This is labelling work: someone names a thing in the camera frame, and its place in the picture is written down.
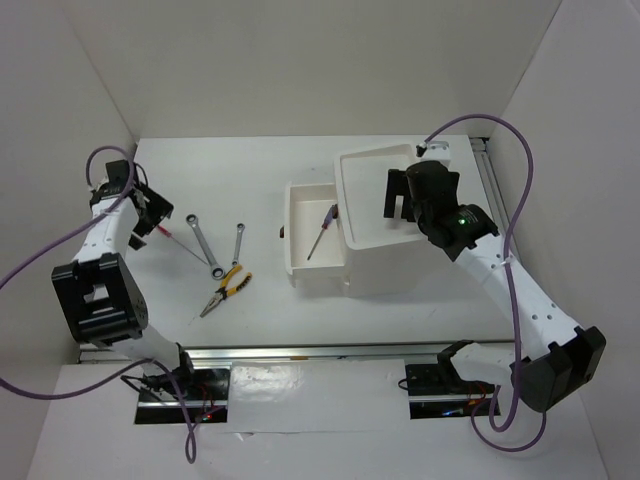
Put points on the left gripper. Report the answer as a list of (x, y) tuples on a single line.
[(159, 209)]

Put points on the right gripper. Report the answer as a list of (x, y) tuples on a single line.
[(397, 186)]

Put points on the red precision screwdriver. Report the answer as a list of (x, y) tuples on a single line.
[(167, 234)]

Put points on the purple precision screwdriver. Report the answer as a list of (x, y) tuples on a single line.
[(330, 216)]

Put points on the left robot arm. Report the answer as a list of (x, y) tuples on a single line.
[(101, 301)]

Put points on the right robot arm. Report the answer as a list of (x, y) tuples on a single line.
[(553, 355)]

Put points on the white drawer cabinet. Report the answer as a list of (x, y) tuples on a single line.
[(382, 255)]

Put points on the large ratchet wrench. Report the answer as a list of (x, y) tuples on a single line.
[(216, 270)]

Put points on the yellow black pliers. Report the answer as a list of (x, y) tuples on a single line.
[(225, 291)]

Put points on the small ratchet wrench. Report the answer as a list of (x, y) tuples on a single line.
[(240, 228)]

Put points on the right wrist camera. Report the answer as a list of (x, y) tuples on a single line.
[(434, 151)]

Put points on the right aluminium rail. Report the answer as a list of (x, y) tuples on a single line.
[(479, 146)]

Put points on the aluminium rail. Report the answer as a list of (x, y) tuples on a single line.
[(479, 146), (209, 355)]

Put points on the front aluminium rail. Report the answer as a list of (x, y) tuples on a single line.
[(209, 355)]

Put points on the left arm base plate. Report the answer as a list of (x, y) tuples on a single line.
[(206, 399)]

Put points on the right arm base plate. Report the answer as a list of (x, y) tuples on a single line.
[(431, 396)]

